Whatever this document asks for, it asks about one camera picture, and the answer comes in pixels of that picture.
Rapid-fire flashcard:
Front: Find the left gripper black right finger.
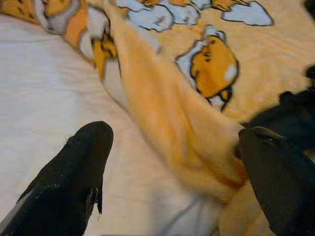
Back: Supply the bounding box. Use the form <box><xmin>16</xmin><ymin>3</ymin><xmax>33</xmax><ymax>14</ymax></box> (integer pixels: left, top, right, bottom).
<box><xmin>236</xmin><ymin>126</ymin><xmax>315</xmax><ymax>236</ymax></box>

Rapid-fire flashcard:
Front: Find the yellow cartoon print blanket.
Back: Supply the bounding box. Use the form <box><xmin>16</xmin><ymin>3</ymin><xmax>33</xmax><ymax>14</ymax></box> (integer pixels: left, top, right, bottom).
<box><xmin>0</xmin><ymin>0</ymin><xmax>315</xmax><ymax>236</ymax></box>

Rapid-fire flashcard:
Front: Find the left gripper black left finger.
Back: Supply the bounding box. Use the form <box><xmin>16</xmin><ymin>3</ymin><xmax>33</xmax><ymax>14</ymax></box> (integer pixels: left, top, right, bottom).
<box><xmin>0</xmin><ymin>120</ymin><xmax>115</xmax><ymax>236</ymax></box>

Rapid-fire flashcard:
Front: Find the white quilted mattress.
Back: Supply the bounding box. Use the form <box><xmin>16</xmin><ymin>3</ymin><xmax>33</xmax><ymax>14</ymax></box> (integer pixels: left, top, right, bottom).
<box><xmin>0</xmin><ymin>14</ymin><xmax>223</xmax><ymax>236</ymax></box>

